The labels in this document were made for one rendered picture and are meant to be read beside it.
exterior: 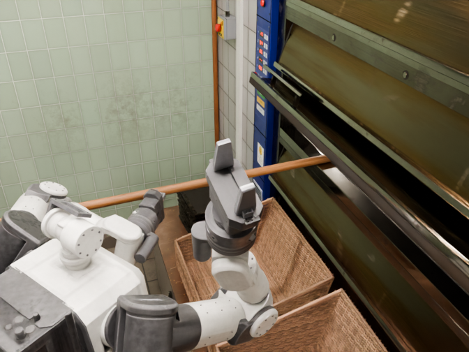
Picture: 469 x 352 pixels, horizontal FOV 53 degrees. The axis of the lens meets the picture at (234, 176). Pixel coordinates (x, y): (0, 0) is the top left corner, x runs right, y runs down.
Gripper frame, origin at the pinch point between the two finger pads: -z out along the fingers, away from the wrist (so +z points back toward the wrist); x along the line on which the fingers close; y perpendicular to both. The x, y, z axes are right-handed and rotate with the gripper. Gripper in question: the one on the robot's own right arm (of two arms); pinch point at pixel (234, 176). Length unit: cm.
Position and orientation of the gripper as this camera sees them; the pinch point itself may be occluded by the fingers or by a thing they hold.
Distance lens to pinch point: 66.7
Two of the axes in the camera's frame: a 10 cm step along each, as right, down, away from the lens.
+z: -0.3, 5.7, 8.2
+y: 9.2, -3.1, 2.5
